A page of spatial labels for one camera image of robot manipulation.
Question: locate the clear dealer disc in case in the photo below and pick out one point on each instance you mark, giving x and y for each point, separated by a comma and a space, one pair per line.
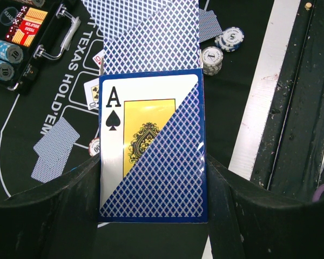
8, 15

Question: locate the blue white chip stack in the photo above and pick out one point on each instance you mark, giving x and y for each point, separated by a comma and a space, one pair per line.
230, 39

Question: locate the red card deck in case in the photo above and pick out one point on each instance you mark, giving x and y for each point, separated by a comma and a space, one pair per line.
29, 27

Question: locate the red dice in case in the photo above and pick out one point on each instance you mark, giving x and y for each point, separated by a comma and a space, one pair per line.
16, 23

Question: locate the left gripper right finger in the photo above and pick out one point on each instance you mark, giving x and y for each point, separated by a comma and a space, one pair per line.
248, 221

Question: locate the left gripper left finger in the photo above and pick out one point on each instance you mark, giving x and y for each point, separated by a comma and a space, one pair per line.
57, 219

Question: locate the white table board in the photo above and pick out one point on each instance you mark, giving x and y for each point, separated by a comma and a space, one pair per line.
264, 81

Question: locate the ten of clubs card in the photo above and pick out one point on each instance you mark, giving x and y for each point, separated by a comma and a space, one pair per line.
91, 89

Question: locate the light blue chip row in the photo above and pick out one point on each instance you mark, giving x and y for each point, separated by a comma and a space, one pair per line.
10, 52

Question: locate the red white chip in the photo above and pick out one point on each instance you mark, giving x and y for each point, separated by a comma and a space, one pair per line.
94, 147

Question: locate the aluminium mounting rail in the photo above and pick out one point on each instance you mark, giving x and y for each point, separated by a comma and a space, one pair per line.
290, 159

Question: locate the grey white chip stack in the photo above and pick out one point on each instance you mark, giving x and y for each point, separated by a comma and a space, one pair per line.
212, 58

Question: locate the card lifted from deck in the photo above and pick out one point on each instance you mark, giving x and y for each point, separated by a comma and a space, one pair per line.
115, 17

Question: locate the black aluminium chip case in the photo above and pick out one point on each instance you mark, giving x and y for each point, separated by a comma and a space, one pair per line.
53, 39

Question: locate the black poker table mat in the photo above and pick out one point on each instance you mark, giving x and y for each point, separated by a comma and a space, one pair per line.
58, 91

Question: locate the red purple chip row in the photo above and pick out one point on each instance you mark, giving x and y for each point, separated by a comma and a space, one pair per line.
37, 3

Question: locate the ten of hearts card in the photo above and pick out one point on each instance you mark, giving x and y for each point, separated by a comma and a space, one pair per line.
97, 58

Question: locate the blue backed card deck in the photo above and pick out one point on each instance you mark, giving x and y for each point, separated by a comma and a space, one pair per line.
166, 41

